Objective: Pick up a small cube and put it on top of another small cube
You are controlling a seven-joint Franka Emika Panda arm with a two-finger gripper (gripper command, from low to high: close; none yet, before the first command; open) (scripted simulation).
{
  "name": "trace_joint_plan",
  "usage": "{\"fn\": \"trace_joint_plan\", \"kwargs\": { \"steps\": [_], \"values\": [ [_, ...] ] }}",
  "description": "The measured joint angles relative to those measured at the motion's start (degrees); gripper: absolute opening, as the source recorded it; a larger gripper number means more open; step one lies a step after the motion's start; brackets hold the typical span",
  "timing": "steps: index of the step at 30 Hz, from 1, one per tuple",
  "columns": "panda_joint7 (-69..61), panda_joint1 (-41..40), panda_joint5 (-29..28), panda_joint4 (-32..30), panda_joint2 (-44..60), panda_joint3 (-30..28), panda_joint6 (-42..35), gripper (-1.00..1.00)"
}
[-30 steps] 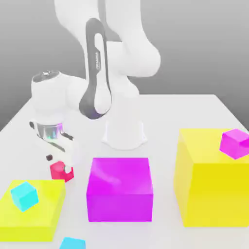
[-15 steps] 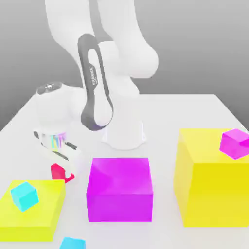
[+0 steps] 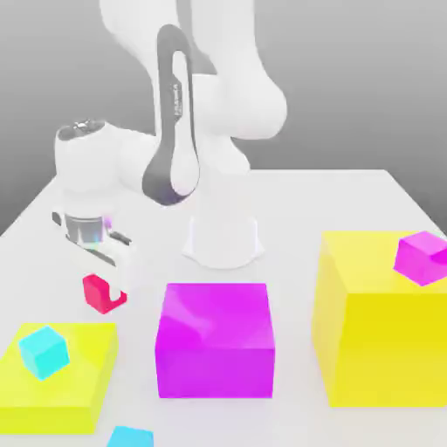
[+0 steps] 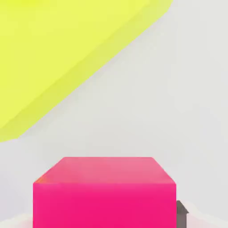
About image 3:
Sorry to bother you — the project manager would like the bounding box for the large magenta box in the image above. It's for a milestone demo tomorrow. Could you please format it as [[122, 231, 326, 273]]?
[[155, 282, 276, 400]]

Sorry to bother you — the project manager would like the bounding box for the large yellow box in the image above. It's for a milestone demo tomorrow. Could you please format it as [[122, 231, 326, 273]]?
[[311, 230, 447, 409]]

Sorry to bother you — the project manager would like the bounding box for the small magenta cube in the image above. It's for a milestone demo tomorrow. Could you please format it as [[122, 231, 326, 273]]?
[[393, 230, 447, 287]]

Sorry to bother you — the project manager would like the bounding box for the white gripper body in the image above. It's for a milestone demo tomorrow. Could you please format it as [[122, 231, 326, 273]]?
[[65, 234, 138, 285]]

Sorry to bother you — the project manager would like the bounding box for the small cyan cube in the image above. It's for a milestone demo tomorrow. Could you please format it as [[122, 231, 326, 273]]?
[[17, 325, 71, 382], [106, 425, 155, 447]]

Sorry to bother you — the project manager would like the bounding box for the small red cube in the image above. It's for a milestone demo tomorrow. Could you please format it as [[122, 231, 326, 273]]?
[[82, 273, 128, 315]]

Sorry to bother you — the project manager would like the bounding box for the flat yellow box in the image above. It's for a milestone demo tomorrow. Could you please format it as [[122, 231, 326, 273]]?
[[0, 322, 119, 436]]

